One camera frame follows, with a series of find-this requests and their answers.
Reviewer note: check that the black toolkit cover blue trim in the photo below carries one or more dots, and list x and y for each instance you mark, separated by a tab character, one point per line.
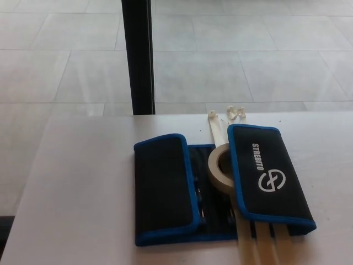
162	179

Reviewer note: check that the beige masking tape roll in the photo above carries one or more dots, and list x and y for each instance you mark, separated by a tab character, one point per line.
213	172

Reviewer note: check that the black furniture piece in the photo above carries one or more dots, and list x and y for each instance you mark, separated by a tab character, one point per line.
6	229

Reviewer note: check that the black vertical post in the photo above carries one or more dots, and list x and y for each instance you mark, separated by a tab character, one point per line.
138	55

